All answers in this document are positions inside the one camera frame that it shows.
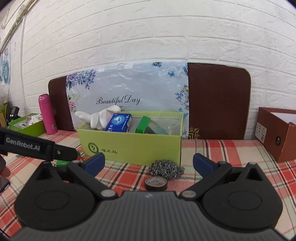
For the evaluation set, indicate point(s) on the brown wooden headboard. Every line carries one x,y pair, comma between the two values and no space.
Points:
219,99

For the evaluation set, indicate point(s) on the light green cardboard box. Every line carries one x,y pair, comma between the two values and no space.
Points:
133,148

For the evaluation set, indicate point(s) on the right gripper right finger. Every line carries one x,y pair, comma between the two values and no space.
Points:
212,174

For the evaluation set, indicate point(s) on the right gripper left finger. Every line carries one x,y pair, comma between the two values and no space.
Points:
84,173

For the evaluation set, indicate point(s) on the dark blue box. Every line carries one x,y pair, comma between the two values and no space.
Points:
119,122

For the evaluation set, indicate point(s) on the white glove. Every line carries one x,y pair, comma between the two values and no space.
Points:
100,119

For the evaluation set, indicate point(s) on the floral plastic pillow bag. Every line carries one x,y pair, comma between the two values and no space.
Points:
151,86

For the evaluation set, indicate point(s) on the clear plastic cup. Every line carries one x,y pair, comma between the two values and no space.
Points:
170,121

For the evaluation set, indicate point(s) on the brown cardboard box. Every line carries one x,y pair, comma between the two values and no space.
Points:
275,129

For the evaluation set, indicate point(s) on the green colourful small box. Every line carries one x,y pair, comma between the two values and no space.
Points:
142,125

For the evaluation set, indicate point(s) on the small green open box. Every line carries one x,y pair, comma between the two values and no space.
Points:
31,124

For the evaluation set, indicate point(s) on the dark green box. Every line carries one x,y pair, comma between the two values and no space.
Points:
60,163

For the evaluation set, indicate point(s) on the purple blue tall box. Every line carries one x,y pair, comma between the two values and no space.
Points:
154,128

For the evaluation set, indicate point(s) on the steel wool scrubber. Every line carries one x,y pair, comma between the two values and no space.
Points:
166,169

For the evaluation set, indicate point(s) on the pink thermos bottle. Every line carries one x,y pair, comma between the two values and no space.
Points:
47,114

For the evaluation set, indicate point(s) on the person left hand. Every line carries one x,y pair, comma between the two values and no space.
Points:
4,170

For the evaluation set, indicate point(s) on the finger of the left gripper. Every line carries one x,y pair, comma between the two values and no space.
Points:
64,153

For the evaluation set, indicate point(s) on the black tape roll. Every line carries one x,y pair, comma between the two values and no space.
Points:
155,184

